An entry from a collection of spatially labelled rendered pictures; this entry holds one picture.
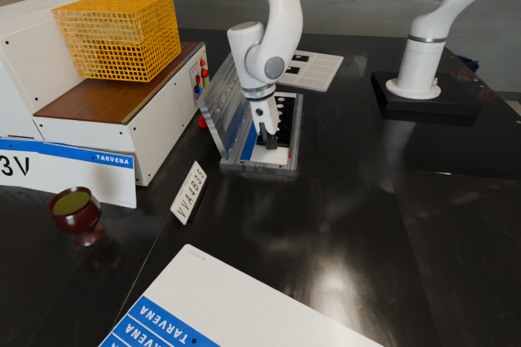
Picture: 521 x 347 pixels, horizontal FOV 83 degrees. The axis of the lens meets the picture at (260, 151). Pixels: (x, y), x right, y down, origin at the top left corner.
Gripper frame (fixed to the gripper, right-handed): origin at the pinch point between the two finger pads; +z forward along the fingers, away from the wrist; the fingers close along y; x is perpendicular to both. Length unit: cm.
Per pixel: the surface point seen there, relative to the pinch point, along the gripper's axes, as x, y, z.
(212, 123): 11.2, -8.0, -12.5
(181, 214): 15.9, -27.5, -2.0
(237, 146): 10.1, 0.0, 0.6
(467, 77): -76, 68, 21
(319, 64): -13, 70, 6
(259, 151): 3.6, -1.3, 1.9
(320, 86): -13.2, 46.7, 6.6
